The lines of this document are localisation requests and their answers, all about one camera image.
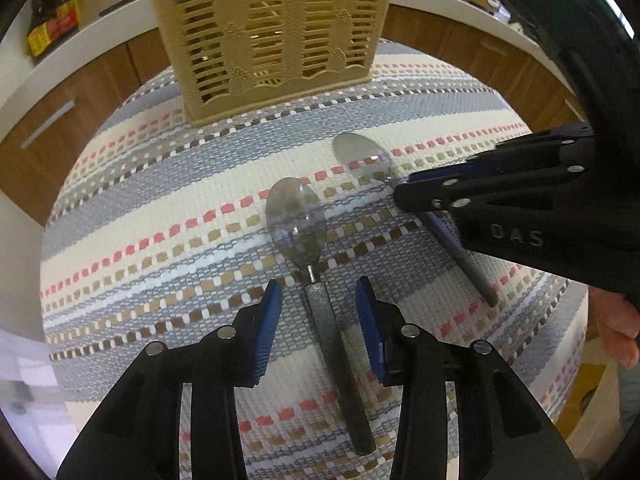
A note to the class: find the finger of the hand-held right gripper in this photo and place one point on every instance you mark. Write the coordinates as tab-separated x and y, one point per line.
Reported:
540	152
450	197

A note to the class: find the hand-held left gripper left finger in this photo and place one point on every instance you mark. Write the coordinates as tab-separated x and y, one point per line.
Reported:
265	330

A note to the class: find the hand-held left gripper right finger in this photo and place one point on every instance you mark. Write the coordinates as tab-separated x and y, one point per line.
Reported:
371	330

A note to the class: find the beige plastic utensil basket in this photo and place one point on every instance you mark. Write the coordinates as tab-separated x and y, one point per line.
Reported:
270	45

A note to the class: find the person's right hand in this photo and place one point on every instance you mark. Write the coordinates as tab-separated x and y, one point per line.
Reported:
617	325

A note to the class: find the striped woven tablecloth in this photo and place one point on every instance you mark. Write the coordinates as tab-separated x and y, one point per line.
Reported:
175	240

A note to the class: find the white kitchen countertop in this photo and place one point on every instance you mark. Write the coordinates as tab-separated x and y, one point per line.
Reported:
75	62

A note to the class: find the red label sauce bottle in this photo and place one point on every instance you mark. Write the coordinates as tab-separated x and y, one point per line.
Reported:
67	17

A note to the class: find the dark soy sauce bottle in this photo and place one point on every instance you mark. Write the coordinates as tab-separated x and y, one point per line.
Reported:
40	35

